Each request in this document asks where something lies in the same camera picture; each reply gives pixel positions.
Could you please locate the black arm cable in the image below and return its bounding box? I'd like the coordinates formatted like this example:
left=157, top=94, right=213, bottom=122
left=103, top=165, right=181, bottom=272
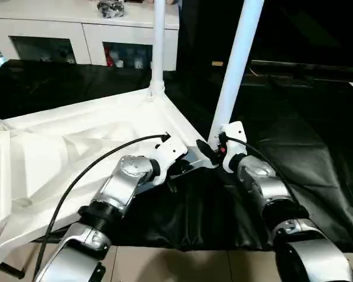
left=34, top=132, right=171, bottom=277
left=222, top=133, right=353, bottom=282

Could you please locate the white cabinet with glass doors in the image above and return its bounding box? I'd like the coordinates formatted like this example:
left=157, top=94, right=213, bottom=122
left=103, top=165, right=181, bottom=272
left=0, top=0, right=180, bottom=72

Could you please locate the white plastic table top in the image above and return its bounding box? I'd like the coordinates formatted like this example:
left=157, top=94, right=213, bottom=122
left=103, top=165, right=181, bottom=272
left=0, top=88, right=221, bottom=267

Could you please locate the black mat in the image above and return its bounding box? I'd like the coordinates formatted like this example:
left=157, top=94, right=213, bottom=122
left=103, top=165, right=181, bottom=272
left=0, top=58, right=353, bottom=253

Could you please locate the dark object on cabinet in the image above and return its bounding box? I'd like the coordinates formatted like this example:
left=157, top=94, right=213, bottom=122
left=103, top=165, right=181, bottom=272
left=96, top=0, right=126, bottom=18

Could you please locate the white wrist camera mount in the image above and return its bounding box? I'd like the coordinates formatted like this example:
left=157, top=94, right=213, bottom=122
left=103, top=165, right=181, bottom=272
left=217, top=120, right=248, bottom=173
left=151, top=133, right=189, bottom=186

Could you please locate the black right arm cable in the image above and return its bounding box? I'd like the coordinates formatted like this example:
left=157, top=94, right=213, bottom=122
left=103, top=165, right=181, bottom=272
left=222, top=133, right=353, bottom=282

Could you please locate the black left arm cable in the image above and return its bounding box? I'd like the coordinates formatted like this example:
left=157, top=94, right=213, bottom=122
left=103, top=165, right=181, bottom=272
left=34, top=132, right=171, bottom=277

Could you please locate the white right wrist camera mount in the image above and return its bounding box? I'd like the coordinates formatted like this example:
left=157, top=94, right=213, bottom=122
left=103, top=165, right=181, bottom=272
left=217, top=120, right=248, bottom=173

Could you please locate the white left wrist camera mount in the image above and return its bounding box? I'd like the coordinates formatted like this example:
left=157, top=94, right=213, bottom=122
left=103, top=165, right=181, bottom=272
left=151, top=133, right=189, bottom=186

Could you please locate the black metal table frame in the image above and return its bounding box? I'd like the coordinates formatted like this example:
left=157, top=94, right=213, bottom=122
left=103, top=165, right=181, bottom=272
left=0, top=263, right=26, bottom=279

